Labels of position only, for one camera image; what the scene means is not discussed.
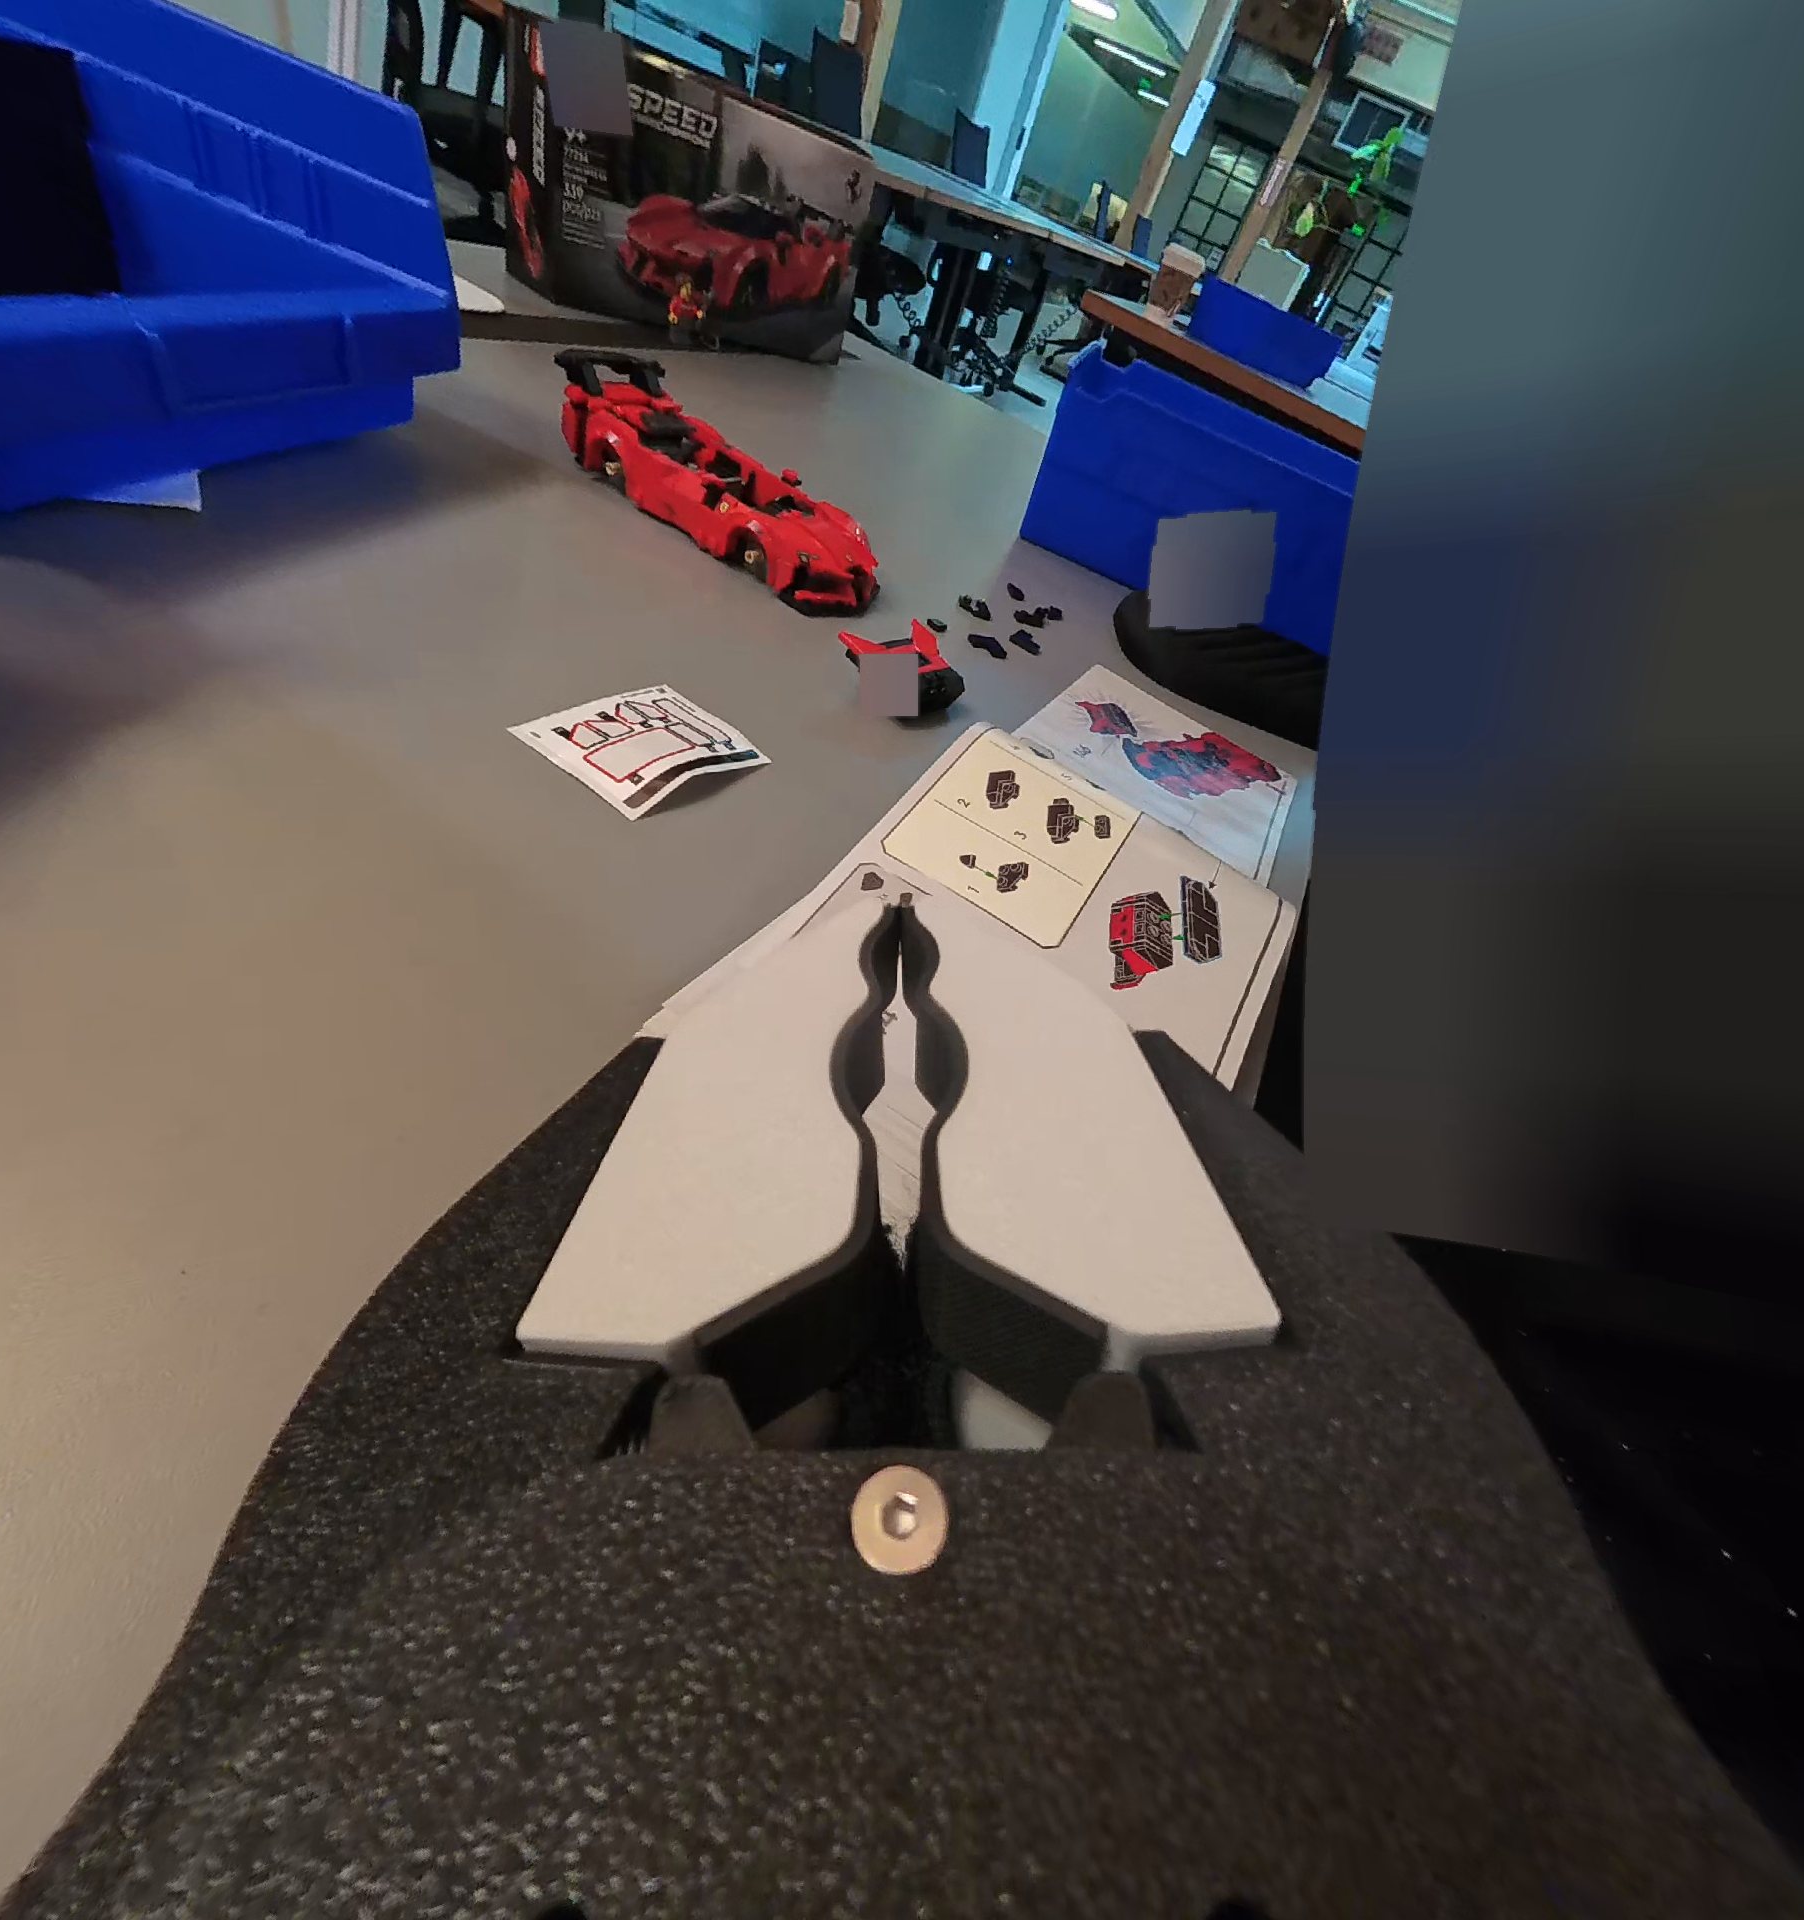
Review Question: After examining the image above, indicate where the lego sticker sheet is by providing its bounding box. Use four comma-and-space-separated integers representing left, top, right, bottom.
506, 682, 772, 823

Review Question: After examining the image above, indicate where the black egg-crate foam pad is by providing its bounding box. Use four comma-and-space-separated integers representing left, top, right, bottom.
1111, 586, 1325, 743

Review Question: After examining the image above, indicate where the red lego sports car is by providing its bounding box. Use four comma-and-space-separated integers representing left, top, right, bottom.
555, 345, 882, 619

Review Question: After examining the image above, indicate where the cluster of small black lego pieces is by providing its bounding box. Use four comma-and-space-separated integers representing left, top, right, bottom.
924, 582, 1065, 663

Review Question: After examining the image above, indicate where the green potted plant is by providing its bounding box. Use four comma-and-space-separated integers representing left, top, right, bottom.
1283, 127, 1406, 241

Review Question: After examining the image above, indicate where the lego set cardboard box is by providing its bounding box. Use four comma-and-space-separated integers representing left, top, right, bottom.
504, 6, 877, 366

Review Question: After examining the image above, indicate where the black bin divider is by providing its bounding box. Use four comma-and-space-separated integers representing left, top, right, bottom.
0, 29, 124, 293

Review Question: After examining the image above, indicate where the red lego subassembly with clear piece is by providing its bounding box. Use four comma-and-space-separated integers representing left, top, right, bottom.
837, 618, 969, 725

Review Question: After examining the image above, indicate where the blue plastic storage bin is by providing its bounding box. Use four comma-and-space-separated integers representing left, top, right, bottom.
1191, 274, 1346, 388
1022, 343, 1361, 654
0, 0, 460, 534

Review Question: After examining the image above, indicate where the wooden pillar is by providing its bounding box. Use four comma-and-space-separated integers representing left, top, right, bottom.
1135, 0, 1236, 249

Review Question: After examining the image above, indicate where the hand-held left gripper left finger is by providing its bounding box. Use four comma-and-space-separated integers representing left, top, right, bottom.
514, 898, 903, 1373

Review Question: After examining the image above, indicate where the lego instruction booklet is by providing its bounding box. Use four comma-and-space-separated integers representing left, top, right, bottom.
645, 664, 1301, 1088

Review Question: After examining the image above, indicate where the long wooden office desk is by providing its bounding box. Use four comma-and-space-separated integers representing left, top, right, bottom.
865, 141, 1161, 375

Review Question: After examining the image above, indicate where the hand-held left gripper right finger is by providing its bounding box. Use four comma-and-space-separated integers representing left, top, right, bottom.
901, 898, 1281, 1373

